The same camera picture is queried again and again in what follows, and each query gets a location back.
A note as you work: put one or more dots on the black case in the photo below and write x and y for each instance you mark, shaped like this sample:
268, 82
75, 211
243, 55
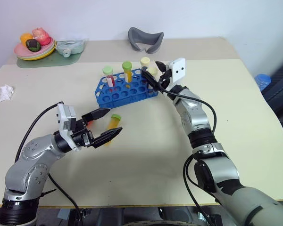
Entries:
279, 94

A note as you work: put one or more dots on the blue bottle cap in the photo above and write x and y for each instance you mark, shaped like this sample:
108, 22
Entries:
263, 81

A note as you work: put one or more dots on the light green plate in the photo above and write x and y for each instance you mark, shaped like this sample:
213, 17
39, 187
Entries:
48, 50

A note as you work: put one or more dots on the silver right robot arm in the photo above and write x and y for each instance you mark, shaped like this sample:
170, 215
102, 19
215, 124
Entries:
217, 169

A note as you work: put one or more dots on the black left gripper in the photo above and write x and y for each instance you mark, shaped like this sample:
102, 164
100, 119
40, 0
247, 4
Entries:
82, 139

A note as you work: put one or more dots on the yellow tube with green cap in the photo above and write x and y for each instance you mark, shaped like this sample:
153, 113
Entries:
128, 75
114, 122

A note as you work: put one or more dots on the small grey block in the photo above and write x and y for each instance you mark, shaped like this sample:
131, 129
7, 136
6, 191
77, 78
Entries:
62, 213

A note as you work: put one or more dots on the grey curved foam pad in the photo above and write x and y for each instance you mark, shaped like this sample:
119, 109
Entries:
141, 37

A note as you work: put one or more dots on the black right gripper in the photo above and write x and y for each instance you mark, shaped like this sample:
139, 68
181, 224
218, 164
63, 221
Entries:
165, 81

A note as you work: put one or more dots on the green table mat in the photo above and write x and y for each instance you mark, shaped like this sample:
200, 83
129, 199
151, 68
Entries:
61, 60

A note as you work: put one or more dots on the crumpled white tissue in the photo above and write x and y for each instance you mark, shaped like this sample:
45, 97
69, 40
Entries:
6, 93

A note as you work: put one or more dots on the stack of coloured plates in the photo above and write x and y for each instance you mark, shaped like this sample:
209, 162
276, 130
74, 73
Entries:
47, 54

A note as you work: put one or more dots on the dark brown green toy food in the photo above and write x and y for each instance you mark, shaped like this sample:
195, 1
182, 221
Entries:
33, 45

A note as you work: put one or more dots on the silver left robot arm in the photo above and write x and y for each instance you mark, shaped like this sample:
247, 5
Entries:
33, 150

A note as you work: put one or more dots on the red tube with green cap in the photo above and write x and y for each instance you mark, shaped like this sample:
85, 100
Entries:
110, 80

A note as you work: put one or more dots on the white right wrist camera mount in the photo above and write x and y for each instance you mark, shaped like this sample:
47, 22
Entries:
178, 70

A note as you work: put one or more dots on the pale green pouch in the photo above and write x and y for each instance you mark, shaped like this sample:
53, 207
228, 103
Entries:
70, 47

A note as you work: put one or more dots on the pink plate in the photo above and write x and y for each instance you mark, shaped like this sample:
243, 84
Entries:
21, 50

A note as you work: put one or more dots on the pink toy food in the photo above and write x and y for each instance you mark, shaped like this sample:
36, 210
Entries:
42, 36

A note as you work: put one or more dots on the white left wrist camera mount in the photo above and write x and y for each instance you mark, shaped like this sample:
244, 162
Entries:
66, 117

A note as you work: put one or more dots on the tube with pale yellow cap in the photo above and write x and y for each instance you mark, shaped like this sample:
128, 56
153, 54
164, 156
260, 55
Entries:
152, 71
145, 61

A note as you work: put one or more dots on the blue test tube rack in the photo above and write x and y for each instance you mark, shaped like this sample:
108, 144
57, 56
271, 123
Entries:
122, 99

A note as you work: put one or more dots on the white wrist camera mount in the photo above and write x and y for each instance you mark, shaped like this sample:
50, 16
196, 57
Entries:
178, 70
66, 117

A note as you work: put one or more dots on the orange toy food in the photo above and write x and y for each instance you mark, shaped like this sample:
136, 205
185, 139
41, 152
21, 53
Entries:
25, 37

